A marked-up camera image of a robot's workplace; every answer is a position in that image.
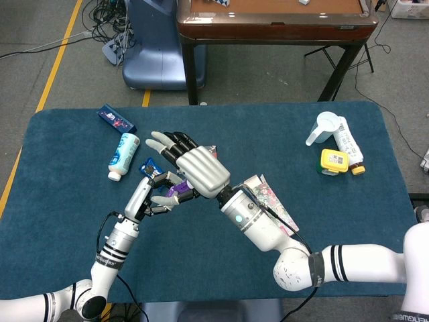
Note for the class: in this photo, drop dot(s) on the white bottle blue label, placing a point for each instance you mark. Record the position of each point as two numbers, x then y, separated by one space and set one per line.
124 154

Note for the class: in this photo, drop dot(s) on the grey robot pedestal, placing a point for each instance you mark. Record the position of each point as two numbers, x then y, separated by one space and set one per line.
207 312

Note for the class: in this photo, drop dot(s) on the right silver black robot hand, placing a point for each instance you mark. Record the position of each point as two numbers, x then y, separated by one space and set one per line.
201 167

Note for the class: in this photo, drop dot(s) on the grey power strip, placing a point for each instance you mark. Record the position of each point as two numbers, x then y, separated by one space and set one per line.
112 50

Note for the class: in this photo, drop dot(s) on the purple toothpaste tube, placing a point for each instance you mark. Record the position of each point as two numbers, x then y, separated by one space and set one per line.
177 188

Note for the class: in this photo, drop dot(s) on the white storage crate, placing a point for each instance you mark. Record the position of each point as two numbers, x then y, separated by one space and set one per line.
409 10

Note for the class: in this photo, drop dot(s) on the brown mahjong table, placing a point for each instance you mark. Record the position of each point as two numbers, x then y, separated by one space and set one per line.
268 30

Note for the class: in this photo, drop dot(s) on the blue white snake puzzle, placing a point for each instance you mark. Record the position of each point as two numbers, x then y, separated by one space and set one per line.
221 2

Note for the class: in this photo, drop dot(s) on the black folding stand legs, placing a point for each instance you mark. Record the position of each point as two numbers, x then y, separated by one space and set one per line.
368 57

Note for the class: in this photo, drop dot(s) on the blue cookie packet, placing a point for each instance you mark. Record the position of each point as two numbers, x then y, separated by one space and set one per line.
151 167

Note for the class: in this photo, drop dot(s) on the red white flat box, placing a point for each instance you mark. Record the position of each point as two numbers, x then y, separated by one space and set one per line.
212 151

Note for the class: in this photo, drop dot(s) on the floral pink toothpaste carton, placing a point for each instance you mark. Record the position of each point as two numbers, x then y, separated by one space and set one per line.
268 192

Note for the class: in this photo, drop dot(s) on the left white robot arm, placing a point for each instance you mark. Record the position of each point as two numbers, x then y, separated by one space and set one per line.
114 245

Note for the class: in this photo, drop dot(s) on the dark blue small carton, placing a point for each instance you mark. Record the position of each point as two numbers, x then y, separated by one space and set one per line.
115 119

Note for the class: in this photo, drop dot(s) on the white plastic cup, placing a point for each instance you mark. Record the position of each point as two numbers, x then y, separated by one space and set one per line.
323 131

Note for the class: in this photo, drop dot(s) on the green tub yellow lid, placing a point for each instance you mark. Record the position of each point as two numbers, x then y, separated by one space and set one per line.
333 161

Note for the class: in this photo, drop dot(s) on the white bottle yellow cap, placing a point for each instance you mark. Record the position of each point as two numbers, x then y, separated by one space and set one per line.
348 144

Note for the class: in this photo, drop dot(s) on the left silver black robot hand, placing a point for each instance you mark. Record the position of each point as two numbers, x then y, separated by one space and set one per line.
139 198

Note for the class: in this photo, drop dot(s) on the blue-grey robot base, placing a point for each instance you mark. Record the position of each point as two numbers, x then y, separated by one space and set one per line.
157 50

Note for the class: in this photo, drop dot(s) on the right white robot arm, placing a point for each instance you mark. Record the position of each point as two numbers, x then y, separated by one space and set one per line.
254 221

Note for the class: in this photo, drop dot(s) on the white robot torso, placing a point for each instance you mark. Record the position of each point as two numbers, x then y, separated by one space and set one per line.
417 268

